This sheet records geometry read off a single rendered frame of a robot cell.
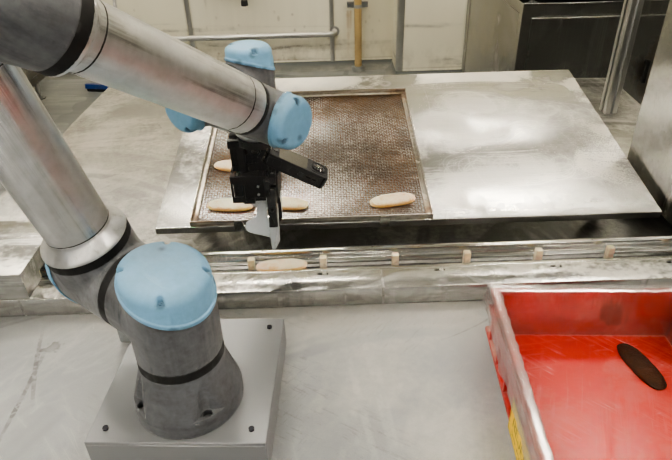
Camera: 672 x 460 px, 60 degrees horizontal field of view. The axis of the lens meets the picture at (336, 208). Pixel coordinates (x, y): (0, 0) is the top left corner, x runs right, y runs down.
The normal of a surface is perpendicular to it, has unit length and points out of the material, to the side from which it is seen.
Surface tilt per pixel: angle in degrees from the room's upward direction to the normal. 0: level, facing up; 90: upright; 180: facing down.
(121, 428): 1
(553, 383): 0
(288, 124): 90
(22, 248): 0
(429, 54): 90
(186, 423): 72
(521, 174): 10
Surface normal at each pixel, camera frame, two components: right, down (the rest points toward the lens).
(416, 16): 0.03, 0.53
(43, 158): 0.78, 0.31
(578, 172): -0.02, -0.74
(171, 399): 0.00, 0.23
